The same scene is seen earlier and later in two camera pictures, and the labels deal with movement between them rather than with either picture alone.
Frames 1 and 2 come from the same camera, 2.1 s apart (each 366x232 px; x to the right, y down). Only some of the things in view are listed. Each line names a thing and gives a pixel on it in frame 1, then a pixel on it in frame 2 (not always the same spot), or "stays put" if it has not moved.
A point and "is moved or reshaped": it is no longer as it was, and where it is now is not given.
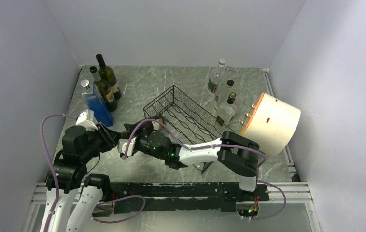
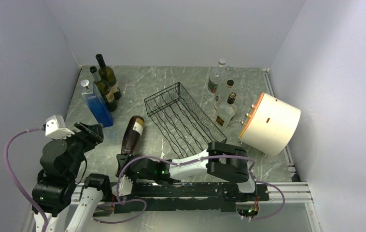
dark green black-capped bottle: [107, 76] stays put
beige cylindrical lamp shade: [272, 124] stays put
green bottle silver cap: [104, 89] stays put
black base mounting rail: [141, 197] stays put
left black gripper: [110, 138] to [91, 135]
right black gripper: [138, 128] to [123, 159]
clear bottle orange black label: [226, 112] stays put
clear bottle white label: [221, 97] stays put
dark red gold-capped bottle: [157, 125] is moved or reshaped
